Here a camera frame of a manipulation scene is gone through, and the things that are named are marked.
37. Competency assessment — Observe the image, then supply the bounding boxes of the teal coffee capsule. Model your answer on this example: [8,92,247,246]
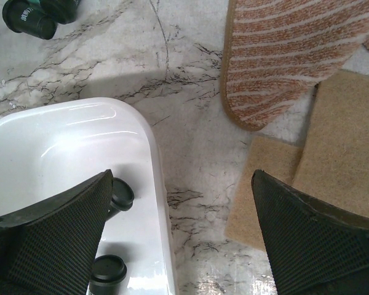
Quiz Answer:
[28,0,81,25]

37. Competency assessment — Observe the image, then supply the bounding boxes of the striped brown mat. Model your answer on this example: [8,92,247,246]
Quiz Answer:
[220,1,369,131]

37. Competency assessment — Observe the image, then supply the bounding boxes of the white storage basket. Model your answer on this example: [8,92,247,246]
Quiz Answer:
[0,98,178,294]

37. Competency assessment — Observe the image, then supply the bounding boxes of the black coffee capsule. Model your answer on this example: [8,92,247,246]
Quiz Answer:
[2,1,57,40]
[106,178,135,221]
[88,254,127,295]

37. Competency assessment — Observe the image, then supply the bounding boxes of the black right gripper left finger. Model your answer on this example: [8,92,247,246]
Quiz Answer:
[0,170,113,294]

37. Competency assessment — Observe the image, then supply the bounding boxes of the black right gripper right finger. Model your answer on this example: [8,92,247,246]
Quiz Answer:
[252,170,369,294]

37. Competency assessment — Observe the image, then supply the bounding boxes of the tan scouring pad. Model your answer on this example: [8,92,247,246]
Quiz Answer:
[225,70,369,250]

